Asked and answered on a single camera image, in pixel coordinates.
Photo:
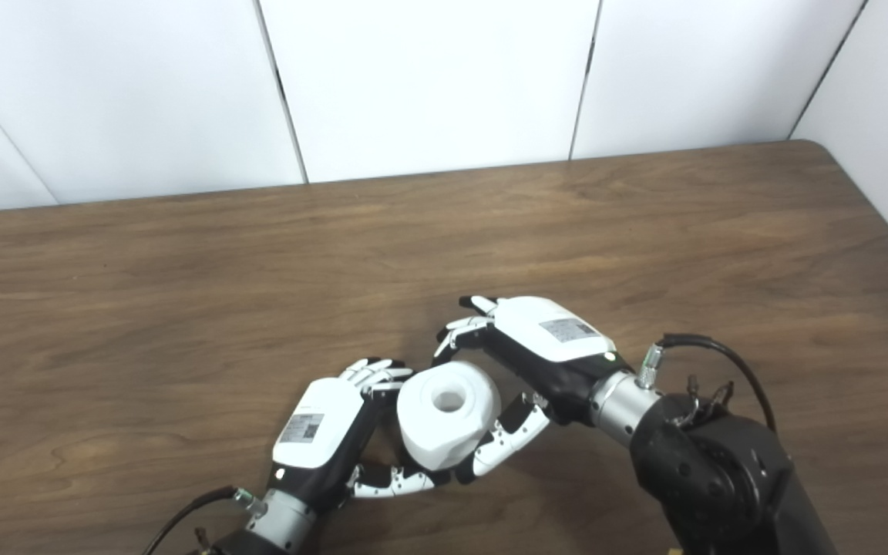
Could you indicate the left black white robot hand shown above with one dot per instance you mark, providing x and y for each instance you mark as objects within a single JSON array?
[{"x": 321, "y": 420}]

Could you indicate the round white plastic piece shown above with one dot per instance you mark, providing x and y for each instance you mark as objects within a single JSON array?
[{"x": 444, "y": 435}]

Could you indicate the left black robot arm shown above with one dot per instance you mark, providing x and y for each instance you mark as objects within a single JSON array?
[{"x": 282, "y": 524}]

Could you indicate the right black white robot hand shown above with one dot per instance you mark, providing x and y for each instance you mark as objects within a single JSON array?
[{"x": 552, "y": 339}]

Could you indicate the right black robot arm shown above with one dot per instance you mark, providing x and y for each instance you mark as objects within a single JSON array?
[{"x": 714, "y": 478}]

